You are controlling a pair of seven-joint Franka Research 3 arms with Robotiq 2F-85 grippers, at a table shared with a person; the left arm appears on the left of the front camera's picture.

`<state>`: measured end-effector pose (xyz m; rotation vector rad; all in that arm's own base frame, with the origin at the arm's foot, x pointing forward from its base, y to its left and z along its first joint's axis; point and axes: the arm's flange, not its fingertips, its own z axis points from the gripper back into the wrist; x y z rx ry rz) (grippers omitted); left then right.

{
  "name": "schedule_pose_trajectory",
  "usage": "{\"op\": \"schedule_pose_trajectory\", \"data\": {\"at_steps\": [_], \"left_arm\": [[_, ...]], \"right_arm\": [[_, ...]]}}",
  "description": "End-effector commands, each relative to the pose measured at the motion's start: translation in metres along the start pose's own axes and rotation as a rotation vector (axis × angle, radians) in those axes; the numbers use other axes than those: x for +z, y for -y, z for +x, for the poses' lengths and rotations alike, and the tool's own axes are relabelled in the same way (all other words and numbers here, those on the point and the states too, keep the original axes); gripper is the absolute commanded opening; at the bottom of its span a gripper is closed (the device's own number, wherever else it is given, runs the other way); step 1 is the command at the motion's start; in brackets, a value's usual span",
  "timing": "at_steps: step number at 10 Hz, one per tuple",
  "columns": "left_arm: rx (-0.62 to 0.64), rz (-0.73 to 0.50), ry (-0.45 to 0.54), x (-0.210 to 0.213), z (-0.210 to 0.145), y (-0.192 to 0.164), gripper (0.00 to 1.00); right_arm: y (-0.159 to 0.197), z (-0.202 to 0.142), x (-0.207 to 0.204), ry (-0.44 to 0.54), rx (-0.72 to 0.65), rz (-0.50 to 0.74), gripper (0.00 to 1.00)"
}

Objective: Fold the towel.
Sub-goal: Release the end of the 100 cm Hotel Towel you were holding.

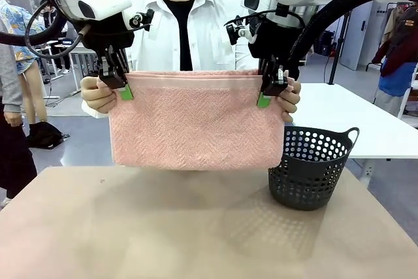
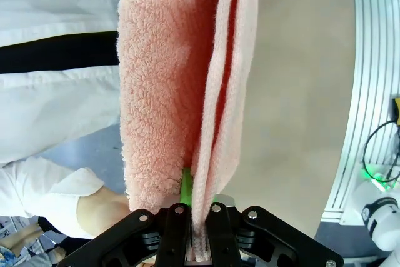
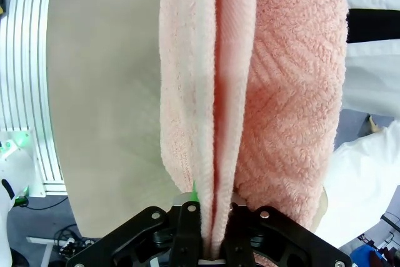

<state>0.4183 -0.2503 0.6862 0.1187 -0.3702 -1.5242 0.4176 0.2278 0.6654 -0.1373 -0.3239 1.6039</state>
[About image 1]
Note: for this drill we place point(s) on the bystander hand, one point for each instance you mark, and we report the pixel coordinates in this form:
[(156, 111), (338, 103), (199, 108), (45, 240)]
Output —
[(13, 117)]

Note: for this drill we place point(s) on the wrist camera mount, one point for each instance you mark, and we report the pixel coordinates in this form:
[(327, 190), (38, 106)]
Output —
[(240, 32), (140, 20)]

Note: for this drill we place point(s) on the pink terry towel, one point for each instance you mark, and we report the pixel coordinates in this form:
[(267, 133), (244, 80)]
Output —
[(196, 122)]

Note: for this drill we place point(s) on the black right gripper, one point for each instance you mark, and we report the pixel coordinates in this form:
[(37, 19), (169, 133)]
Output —
[(271, 39)]

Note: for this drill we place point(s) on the white work table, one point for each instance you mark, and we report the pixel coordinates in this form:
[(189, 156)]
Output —
[(359, 115)]

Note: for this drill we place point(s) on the black suitcase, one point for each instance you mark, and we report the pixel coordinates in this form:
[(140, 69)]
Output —
[(323, 43)]

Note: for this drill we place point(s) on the bystander in grey sweater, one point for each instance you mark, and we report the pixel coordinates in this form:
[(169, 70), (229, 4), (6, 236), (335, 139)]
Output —
[(14, 112)]

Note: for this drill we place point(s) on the person's left hand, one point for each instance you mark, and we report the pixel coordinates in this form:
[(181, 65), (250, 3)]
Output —
[(290, 99)]

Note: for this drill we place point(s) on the grey door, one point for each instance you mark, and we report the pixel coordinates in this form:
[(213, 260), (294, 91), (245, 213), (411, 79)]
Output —
[(357, 37)]

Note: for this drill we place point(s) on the clothes rack with garments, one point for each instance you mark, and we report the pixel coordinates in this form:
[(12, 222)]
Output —
[(403, 40)]

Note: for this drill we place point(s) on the blue hanging garment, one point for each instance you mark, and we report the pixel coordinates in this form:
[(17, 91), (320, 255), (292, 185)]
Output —
[(396, 79)]

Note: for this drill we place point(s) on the black tripod pole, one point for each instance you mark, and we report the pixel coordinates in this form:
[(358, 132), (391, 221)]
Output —
[(336, 57)]

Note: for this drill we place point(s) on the dark grey perforated laundry basket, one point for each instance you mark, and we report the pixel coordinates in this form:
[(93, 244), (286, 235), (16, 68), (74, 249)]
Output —
[(303, 181)]

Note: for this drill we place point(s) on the black bag on floor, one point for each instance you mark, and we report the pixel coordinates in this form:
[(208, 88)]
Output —
[(45, 137)]

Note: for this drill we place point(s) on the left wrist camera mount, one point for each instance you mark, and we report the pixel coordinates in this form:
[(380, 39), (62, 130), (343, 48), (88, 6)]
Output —
[(140, 20)]

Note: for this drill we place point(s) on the beige hanging coat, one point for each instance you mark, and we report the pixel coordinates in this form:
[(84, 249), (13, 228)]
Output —
[(392, 24)]

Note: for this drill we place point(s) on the person's right hand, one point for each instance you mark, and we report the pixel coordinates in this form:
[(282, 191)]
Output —
[(96, 96)]

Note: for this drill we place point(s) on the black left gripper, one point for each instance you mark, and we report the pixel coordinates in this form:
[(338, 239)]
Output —
[(107, 35)]

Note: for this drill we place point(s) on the blue floral shirt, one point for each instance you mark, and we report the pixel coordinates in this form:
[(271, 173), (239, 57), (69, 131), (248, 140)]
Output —
[(23, 53)]

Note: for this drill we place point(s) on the person torso in white shirt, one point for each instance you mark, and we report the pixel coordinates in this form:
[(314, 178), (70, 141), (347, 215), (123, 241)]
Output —
[(209, 43)]

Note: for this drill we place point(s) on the background person dark clothes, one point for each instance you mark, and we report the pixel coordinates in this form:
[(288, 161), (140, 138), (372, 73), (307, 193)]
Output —
[(60, 43)]

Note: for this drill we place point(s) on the person's right forearm white sleeve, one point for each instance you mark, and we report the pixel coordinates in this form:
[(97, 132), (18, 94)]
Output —
[(94, 113)]

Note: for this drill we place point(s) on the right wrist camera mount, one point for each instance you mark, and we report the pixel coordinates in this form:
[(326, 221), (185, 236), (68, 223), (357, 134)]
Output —
[(240, 32)]

